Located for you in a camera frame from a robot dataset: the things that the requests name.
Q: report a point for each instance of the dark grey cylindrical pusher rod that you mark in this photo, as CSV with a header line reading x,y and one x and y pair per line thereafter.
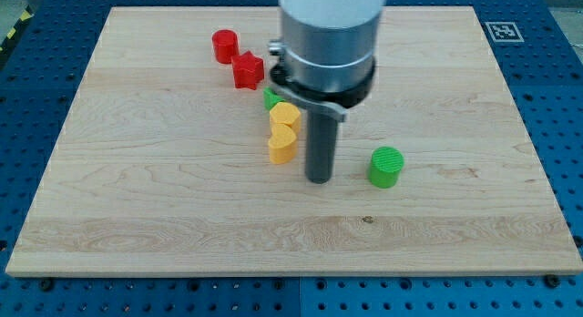
x,y
320,147

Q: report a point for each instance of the yellow heart block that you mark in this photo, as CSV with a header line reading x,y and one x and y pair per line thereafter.
x,y
282,144

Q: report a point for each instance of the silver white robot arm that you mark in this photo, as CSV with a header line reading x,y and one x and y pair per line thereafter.
x,y
326,65

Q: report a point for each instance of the green circle block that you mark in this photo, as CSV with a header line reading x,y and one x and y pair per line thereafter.
x,y
385,167

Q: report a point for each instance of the yellow pentagon block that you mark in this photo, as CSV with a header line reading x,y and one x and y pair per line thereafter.
x,y
287,114

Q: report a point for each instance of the green triangle block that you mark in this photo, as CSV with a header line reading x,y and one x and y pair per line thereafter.
x,y
270,98

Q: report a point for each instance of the red star block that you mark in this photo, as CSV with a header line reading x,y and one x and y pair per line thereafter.
x,y
248,70

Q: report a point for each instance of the red cylinder block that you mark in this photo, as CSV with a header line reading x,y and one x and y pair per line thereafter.
x,y
225,45

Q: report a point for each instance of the wooden board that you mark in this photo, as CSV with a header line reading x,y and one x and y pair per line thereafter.
x,y
162,169

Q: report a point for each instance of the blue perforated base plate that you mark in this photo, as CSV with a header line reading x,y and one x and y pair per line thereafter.
x,y
41,76

